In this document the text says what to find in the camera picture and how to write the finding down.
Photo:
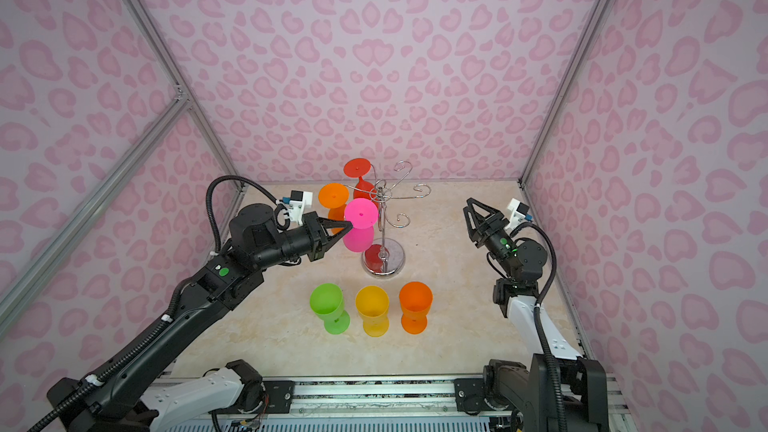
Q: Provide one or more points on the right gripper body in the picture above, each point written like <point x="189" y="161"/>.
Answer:
<point x="499" y="243"/>

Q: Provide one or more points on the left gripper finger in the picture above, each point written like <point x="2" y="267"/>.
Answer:
<point x="325" y="234"/>
<point x="323" y="224"/>

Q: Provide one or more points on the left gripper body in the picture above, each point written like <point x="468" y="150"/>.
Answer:
<point x="298" y="242"/>

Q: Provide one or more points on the orange wine glass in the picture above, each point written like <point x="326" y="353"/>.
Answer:
<point x="334" y="197"/>
<point x="415" y="300"/>

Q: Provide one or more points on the pink wine glass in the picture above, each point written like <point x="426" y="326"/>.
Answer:
<point x="362" y="214"/>

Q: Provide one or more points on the green wine glass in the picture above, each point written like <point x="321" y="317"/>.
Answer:
<point x="327" y="303"/>

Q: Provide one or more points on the red wine glass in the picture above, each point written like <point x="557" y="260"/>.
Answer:
<point x="357" y="169"/>

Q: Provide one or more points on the yellow wine glass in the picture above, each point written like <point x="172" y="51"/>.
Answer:
<point x="372" y="304"/>

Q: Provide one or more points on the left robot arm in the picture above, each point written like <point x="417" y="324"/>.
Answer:
<point x="110" y="397"/>

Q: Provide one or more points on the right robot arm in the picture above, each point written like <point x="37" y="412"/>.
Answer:
<point x="560" y="389"/>

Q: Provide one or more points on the chrome wine glass rack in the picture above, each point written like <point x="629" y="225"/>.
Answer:
<point x="385" y="258"/>

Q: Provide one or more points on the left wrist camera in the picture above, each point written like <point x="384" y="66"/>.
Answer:
<point x="292" y="208"/>

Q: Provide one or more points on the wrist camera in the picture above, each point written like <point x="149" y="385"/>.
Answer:
<point x="519" y="213"/>
<point x="292" y="208"/>

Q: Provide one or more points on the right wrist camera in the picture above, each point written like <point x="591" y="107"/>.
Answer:
<point x="519" y="213"/>

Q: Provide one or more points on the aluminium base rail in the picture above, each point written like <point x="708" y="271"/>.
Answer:
<point x="220" y="400"/>

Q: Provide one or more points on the aluminium frame strut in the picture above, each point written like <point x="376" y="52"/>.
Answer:
<point x="39" y="271"/>

